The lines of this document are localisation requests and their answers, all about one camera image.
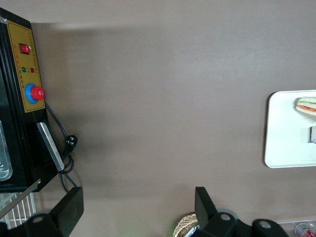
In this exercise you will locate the wrapped triangle sandwich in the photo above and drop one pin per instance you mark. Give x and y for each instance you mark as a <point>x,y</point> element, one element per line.
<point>307,106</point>

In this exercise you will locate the black tray sealing machine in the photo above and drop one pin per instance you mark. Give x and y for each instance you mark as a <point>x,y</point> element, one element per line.
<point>14,123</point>

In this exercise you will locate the red cola bottle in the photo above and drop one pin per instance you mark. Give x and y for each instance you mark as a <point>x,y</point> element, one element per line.
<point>304,229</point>

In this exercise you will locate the small black white box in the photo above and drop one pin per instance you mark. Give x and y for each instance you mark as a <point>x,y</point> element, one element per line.
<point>313,134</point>

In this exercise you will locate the beige plastic tray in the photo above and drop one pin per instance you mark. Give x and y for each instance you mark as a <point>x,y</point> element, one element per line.
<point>284,138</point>

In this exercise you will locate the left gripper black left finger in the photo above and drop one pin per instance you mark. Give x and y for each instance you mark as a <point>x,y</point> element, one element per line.
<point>71,209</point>

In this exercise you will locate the clear acrylic bottle rack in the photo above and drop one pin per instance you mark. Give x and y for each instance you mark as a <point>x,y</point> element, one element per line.
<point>286,225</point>

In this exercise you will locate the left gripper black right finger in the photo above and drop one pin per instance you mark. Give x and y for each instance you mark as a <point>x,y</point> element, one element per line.
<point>206,212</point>

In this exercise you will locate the oval wicker basket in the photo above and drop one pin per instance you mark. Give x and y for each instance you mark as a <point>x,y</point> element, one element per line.
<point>185,224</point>

